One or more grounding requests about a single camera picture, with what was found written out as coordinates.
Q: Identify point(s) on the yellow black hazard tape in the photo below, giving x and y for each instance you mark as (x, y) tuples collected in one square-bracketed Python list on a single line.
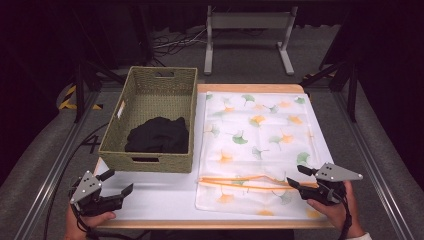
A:
[(66, 100)]

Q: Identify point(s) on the white board with wooden edge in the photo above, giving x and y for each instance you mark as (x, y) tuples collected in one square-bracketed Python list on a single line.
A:
[(160, 200)]

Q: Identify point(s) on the person's left hand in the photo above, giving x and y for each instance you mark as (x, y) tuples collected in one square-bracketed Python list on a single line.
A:
[(75, 226)]

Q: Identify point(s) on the white metal stand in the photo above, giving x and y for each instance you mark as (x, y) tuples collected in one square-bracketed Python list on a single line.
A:
[(248, 20)]

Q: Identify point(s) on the white basket tag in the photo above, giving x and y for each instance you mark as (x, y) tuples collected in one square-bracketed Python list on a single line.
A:
[(120, 109)]

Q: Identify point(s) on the leaf print mesh laundry bag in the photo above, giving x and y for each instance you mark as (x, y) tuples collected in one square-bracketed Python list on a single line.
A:
[(263, 140)]

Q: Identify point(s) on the black metal stand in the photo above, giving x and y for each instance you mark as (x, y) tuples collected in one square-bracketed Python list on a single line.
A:
[(79, 90), (351, 93)]

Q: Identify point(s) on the black cloth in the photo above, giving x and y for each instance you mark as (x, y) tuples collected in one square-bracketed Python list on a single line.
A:
[(156, 136)]

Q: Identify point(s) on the green woven basket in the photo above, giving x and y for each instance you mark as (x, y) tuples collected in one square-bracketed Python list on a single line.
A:
[(156, 103)]

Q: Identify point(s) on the person's right hand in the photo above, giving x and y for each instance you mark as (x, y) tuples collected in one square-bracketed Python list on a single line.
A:
[(341, 216)]

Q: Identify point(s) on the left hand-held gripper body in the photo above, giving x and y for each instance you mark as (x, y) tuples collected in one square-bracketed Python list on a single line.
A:
[(85, 190)]

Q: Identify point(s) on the person's dark clothing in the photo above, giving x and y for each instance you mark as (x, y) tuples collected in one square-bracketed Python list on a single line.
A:
[(220, 235)]

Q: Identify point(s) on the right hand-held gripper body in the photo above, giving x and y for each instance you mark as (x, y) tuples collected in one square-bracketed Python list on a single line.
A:
[(336, 173)]

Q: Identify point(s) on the aluminium floor rail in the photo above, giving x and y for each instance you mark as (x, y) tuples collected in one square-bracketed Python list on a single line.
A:
[(56, 170), (370, 156)]

